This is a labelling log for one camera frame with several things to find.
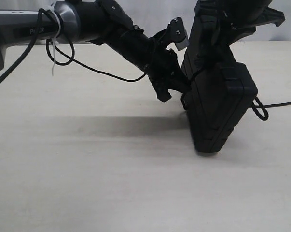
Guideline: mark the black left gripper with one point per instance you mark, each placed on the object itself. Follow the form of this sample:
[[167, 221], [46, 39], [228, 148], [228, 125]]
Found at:
[[163, 67]]

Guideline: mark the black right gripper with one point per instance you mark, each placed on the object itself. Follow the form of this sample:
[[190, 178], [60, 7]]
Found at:
[[242, 16]]

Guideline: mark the black plastic carry case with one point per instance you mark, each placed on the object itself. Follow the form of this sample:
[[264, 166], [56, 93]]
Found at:
[[222, 90]]

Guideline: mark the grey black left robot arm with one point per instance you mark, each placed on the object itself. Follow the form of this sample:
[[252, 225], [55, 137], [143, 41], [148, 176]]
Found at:
[[98, 22]]

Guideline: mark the white backdrop curtain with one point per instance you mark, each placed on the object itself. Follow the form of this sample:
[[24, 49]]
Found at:
[[154, 15]]

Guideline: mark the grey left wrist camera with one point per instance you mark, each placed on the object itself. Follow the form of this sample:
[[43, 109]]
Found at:
[[178, 34]]

